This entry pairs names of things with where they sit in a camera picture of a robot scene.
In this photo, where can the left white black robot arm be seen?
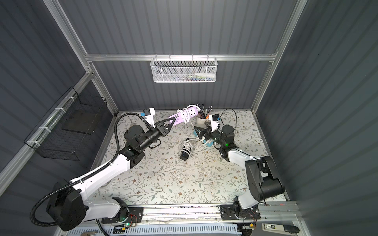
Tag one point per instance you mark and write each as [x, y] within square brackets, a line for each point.
[69, 204]

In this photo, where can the bundle of pens and pencils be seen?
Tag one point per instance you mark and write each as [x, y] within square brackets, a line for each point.
[203, 111]

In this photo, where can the floral table mat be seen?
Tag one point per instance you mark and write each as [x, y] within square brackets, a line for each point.
[162, 177]

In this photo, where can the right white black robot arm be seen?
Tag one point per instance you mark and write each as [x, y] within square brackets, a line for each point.
[262, 174]

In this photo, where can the white wire mesh basket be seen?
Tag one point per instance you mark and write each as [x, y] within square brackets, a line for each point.
[166, 71]

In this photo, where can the black wire basket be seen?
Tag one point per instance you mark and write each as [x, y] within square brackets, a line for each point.
[68, 131]

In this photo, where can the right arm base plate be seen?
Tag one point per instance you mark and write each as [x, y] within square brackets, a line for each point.
[230, 212]

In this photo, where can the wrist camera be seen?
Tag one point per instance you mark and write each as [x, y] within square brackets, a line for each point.
[215, 122]
[148, 116]

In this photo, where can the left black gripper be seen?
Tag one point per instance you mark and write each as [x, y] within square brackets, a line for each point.
[161, 128]

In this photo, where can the markers in white basket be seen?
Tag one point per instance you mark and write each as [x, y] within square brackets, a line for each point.
[197, 77]

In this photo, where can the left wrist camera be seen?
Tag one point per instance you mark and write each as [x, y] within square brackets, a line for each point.
[148, 116]

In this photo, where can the teal power strip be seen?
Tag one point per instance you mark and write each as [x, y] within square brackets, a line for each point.
[207, 143]

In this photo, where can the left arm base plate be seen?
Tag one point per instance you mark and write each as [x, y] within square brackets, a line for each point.
[131, 215]

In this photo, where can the white slotted cable duct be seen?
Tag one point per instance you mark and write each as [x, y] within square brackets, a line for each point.
[212, 229]

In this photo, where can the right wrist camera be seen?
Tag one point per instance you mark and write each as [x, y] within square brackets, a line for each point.
[215, 122]

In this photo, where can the white label device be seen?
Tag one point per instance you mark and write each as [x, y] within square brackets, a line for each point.
[288, 230]

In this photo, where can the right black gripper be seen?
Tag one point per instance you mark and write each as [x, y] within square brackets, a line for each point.
[206, 134]

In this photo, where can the black power strip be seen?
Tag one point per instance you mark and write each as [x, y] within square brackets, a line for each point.
[186, 150]

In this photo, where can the purple power strip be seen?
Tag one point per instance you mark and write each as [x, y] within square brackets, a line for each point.
[185, 115]

